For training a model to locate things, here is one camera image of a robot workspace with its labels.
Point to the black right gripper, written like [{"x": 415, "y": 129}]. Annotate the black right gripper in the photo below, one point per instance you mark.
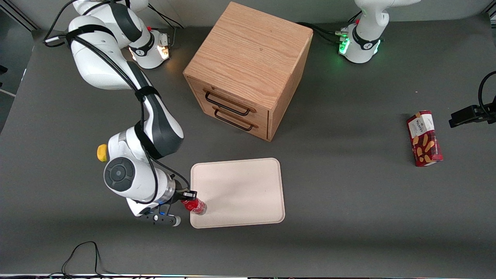
[{"x": 179, "y": 196}]

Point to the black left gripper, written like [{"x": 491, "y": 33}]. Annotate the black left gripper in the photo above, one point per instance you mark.
[{"x": 466, "y": 115}]

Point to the red coke bottle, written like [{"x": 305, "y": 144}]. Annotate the red coke bottle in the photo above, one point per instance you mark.
[{"x": 195, "y": 206}]

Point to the beige plastic tray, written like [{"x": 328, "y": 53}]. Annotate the beige plastic tray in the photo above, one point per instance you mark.
[{"x": 240, "y": 190}]

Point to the red snack box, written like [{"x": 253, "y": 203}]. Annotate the red snack box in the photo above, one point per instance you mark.
[{"x": 425, "y": 139}]

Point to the small wooden drawer front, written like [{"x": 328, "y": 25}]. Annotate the small wooden drawer front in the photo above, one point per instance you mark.
[{"x": 240, "y": 124}]

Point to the yellow lemon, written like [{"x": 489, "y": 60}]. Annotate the yellow lemon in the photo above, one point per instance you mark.
[{"x": 102, "y": 153}]

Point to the large wooden drawer front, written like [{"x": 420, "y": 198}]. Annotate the large wooden drawer front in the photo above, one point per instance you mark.
[{"x": 232, "y": 101}]

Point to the wooden drawer cabinet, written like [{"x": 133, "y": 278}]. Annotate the wooden drawer cabinet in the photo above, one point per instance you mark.
[{"x": 252, "y": 54}]

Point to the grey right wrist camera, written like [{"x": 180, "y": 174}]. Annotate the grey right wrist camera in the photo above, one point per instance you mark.
[{"x": 161, "y": 219}]

